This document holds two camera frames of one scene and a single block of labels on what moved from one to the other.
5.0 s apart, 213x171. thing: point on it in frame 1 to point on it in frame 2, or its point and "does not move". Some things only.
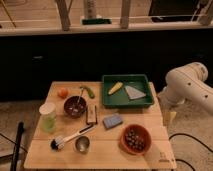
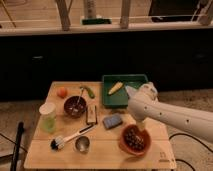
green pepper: (90, 91) does not move
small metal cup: (82, 144) does not move
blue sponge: (112, 121) does not move
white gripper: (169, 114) to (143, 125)
